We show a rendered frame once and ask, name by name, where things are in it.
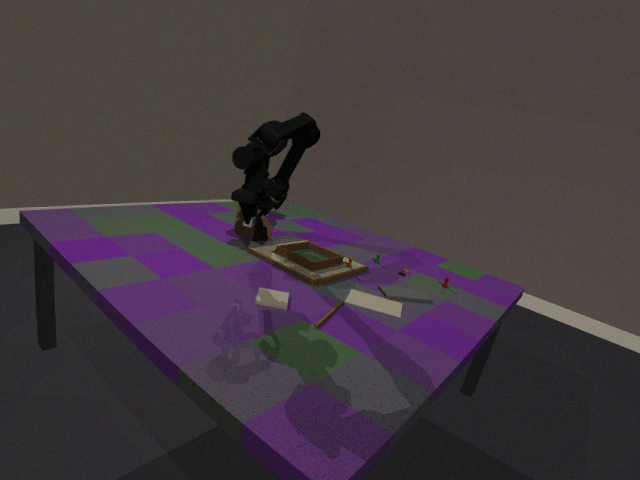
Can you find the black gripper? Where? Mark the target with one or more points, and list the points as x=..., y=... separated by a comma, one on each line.
x=248, y=198

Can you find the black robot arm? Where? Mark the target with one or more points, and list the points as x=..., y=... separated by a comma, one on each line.
x=303, y=132

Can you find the brown thin bar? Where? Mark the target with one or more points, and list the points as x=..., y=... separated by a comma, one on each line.
x=330, y=313

